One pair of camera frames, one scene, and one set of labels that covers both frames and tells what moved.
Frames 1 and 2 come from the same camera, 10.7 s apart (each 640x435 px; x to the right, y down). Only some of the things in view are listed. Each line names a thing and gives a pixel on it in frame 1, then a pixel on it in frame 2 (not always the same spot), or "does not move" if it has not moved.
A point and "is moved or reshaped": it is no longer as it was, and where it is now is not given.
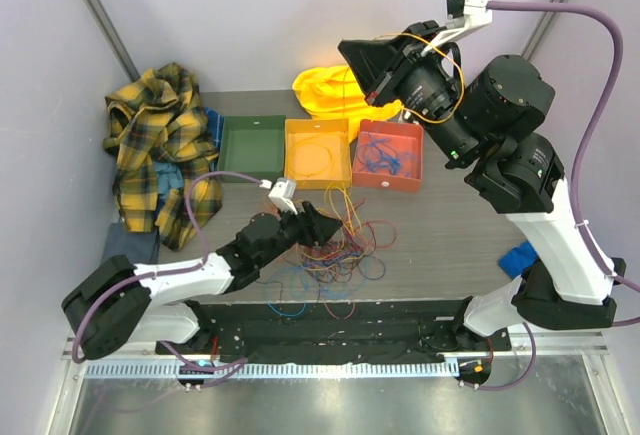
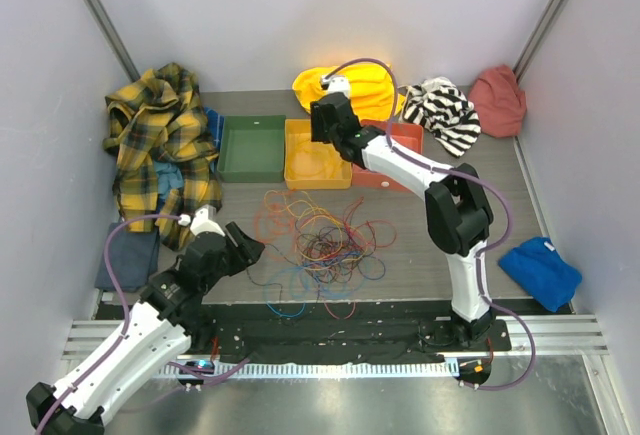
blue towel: [216, 124] does not move
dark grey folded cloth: [139, 247] does not move
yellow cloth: [335, 92] does not move
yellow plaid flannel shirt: [158, 118] does not move
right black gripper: [383, 67] to [318, 133]
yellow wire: [453, 59] is moved or reshaped
